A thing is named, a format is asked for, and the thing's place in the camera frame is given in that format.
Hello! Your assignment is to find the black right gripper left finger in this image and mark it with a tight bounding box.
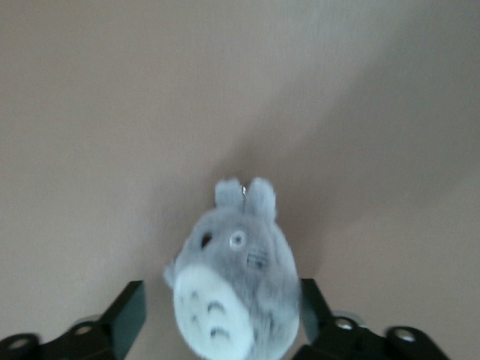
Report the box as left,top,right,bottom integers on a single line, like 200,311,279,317
0,280,148,360

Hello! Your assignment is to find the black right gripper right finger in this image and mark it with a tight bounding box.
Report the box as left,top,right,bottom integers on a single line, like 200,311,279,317
292,277,451,360

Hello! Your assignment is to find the brown table mat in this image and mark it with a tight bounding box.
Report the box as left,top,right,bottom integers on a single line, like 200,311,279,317
0,0,480,360

